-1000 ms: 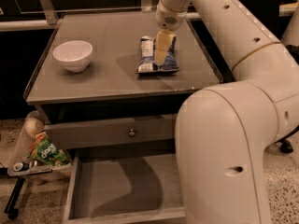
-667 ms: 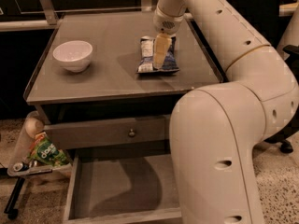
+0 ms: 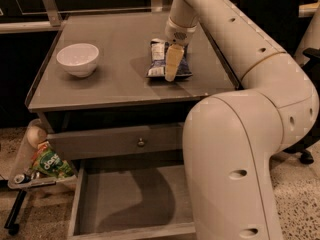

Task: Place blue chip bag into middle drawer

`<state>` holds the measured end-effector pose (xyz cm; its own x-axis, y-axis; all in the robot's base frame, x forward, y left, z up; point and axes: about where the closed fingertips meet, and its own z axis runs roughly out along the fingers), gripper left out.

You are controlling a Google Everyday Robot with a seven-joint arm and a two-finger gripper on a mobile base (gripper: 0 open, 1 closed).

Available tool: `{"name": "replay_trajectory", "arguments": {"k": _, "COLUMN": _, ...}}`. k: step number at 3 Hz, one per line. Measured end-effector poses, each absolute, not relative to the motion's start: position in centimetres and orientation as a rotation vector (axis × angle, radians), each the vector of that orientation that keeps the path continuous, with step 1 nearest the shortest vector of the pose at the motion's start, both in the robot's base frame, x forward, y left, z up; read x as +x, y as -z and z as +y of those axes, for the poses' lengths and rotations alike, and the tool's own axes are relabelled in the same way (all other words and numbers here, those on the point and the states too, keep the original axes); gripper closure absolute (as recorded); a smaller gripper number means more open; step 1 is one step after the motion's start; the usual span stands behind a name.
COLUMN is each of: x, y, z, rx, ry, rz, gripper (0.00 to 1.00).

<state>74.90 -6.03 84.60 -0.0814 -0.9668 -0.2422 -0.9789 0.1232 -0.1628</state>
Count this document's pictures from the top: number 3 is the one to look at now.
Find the black stand leg with wheel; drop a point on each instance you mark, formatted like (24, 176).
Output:
(11, 225)

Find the green snack bag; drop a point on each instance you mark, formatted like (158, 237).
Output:
(47, 161)

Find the round metal drawer knob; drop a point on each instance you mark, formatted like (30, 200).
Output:
(141, 142)

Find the black office chair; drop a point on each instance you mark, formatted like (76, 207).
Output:
(280, 20)

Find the grey drawer cabinet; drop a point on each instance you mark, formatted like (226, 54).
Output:
(118, 93)

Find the open grey middle drawer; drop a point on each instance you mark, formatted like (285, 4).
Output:
(132, 197)

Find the metal wall rail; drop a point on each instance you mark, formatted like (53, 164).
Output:
(23, 16)

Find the closed grey top drawer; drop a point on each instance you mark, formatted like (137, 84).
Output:
(116, 141)

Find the blue chip bag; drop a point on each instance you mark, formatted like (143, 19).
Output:
(158, 48)

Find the white ceramic bowl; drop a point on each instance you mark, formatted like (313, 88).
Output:
(79, 60)

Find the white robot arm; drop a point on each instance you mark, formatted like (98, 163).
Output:
(229, 138)

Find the soda can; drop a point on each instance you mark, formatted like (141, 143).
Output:
(22, 178)

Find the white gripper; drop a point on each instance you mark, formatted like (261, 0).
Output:
(179, 34)

